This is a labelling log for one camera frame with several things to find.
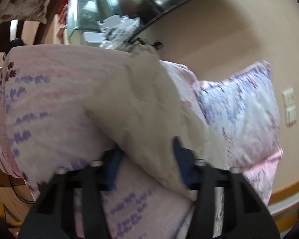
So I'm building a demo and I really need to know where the pink floral bed sheet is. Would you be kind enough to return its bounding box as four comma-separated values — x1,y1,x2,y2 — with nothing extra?
0,44,227,239

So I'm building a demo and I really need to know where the wall power socket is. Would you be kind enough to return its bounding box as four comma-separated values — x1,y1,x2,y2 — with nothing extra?
282,87,295,108

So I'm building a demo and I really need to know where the wall light switch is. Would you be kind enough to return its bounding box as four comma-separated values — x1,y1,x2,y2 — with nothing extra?
285,105,297,126

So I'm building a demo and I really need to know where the glass cabinet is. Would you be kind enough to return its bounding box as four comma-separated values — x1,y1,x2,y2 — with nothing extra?
66,0,150,48

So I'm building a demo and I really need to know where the beige puffer jacket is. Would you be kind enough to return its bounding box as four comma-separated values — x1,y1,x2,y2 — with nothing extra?
83,45,228,198

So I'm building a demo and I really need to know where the pink floral pillow left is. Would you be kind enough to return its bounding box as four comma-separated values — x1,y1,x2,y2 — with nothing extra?
193,60,283,205

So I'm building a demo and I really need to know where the crumpled clear plastic bag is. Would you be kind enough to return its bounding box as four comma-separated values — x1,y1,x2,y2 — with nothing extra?
98,15,140,50

